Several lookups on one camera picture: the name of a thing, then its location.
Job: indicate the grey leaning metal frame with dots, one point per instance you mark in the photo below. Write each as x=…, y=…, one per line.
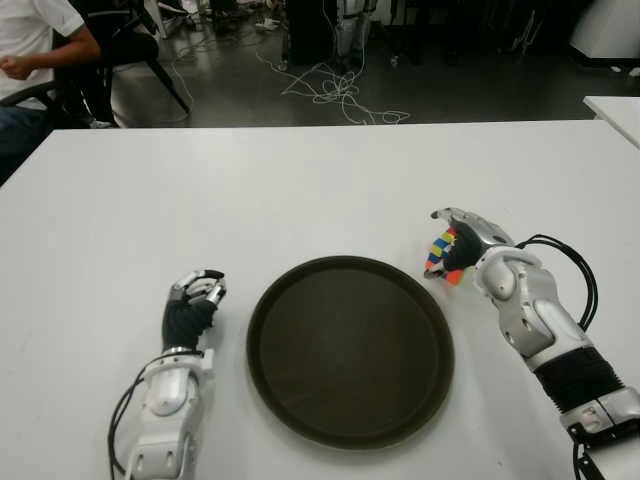
x=527, y=32

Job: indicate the seated person in white shirt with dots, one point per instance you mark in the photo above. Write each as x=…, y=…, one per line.
x=30, y=30

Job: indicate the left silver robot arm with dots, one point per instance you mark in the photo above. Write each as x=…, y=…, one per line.
x=167, y=390

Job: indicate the white power strip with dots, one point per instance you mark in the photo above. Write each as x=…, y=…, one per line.
x=269, y=23

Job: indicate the dark brown round plate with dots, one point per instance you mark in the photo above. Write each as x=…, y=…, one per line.
x=350, y=350

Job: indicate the dark wheeled rack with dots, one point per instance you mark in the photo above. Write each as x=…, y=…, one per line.
x=415, y=30

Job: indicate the black cabinet on casters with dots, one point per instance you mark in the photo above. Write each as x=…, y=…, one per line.
x=310, y=30

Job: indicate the white side table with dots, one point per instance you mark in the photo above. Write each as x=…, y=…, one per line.
x=620, y=115

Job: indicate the small white floor object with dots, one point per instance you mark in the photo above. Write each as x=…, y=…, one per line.
x=635, y=72

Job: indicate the white cabinet with black base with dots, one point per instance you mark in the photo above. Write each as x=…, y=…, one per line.
x=610, y=30

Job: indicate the black office chair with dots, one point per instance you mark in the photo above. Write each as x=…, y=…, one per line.
x=135, y=45

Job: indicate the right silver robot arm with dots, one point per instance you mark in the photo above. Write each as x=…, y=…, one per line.
x=540, y=310

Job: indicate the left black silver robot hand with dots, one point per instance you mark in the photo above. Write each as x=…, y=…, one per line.
x=185, y=320

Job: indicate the multicoloured Rubik's cube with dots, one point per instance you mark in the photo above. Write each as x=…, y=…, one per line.
x=437, y=250

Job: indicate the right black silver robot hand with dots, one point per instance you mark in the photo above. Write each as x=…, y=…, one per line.
x=470, y=245

